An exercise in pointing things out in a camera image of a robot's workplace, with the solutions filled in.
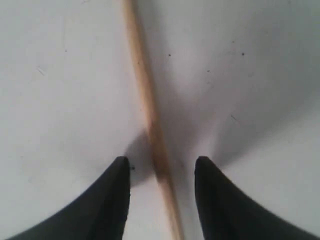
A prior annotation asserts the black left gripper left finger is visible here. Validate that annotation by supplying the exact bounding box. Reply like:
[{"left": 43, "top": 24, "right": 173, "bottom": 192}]
[{"left": 12, "top": 156, "right": 131, "bottom": 240}]

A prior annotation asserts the wooden chopstick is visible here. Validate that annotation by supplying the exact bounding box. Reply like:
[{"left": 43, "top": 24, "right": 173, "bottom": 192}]
[{"left": 122, "top": 0, "right": 185, "bottom": 240}]

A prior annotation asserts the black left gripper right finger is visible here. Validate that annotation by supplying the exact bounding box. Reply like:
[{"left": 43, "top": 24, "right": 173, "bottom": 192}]
[{"left": 194, "top": 156, "right": 318, "bottom": 240}]

